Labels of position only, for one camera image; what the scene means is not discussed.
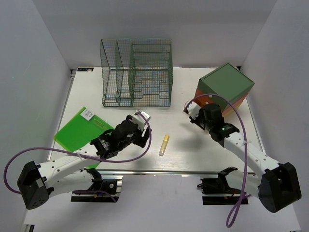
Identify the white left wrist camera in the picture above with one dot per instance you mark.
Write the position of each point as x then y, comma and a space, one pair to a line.
141, 118

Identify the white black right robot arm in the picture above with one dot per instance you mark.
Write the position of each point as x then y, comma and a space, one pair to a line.
275, 184

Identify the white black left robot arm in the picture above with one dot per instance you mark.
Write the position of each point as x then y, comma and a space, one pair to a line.
36, 190

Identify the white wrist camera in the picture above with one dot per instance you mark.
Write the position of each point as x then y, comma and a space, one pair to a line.
141, 118
192, 110

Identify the aluminium table edge rail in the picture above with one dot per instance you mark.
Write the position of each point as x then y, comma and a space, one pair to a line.
144, 172

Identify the green plastic folder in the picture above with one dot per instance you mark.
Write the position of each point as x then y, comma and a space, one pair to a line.
80, 130

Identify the green wire mesh organizer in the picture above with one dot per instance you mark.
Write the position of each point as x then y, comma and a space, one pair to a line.
136, 72

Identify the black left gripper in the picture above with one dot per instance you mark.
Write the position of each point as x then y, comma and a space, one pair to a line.
146, 136

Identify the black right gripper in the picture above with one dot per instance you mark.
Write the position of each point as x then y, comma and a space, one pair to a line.
196, 121

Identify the yellow chunky highlighter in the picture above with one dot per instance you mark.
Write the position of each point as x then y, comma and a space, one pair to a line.
164, 145

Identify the green top drawer box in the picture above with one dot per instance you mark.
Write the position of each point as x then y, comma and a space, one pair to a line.
226, 81

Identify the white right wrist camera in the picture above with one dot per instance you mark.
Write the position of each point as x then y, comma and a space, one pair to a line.
192, 110

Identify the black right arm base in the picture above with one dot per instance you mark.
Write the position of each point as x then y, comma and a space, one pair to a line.
216, 191

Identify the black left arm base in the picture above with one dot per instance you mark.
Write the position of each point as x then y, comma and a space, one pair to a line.
101, 190

